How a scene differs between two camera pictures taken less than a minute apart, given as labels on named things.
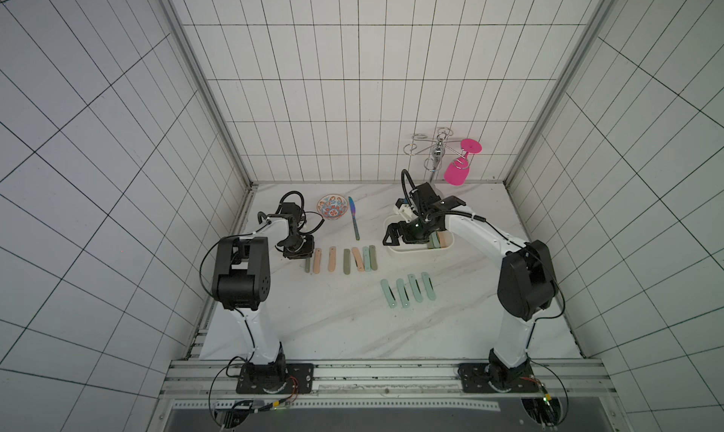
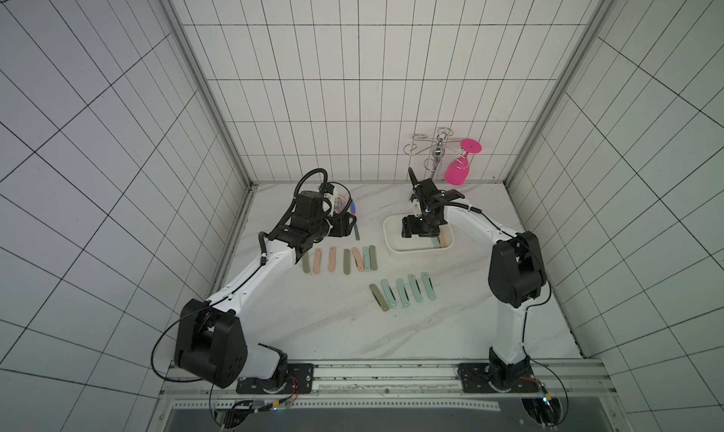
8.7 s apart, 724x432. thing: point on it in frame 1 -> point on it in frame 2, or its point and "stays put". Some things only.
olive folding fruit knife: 372,257 stays put
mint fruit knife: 403,292 stays put
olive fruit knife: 347,261 stays put
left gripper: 305,253 -> 342,227
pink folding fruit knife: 358,259 stays put
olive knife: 435,240 -> 385,307
